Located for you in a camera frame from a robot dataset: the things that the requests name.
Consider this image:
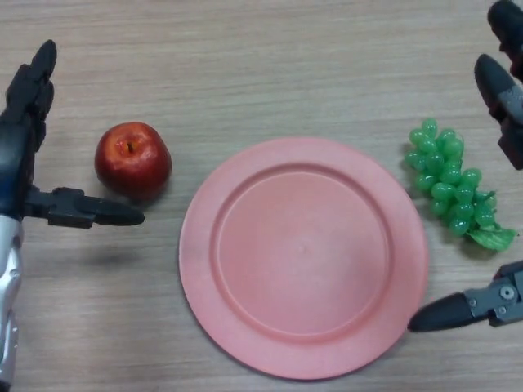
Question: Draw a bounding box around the pink round plate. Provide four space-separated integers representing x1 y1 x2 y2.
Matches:
178 137 430 383

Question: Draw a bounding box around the red apple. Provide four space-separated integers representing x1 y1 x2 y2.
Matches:
94 121 172 201

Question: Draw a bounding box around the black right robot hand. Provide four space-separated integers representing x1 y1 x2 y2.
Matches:
408 0 523 332

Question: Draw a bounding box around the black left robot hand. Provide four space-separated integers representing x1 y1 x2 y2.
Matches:
0 39 145 229

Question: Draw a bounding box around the green grape bunch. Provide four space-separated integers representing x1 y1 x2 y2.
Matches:
404 117 518 252

